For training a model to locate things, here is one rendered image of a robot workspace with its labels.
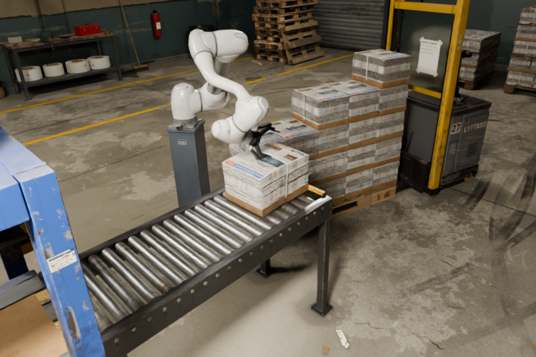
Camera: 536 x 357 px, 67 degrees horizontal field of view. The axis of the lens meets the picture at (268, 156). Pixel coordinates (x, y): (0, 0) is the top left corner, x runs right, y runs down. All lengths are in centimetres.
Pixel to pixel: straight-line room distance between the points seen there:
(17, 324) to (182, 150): 147
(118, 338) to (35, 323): 32
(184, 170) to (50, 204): 189
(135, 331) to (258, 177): 85
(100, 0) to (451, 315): 824
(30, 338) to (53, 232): 73
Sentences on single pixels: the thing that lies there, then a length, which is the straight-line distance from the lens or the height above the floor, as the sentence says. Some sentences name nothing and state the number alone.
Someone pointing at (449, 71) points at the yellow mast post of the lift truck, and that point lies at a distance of 360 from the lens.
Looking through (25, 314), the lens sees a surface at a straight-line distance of 187.
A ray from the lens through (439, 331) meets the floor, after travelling 277.
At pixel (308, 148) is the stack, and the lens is 307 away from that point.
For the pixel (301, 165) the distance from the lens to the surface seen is 220.
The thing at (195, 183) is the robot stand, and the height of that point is 59.
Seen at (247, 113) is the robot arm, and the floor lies 137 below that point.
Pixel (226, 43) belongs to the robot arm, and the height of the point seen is 159.
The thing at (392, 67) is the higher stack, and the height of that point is 122.
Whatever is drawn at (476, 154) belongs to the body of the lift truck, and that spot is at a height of 28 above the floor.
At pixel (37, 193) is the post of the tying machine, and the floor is 151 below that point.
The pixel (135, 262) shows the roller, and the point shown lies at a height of 80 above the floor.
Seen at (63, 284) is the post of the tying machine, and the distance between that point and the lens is 118.
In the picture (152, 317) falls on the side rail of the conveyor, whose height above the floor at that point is 77.
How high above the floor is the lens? 196
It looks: 25 degrees down
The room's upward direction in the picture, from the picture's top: 2 degrees counter-clockwise
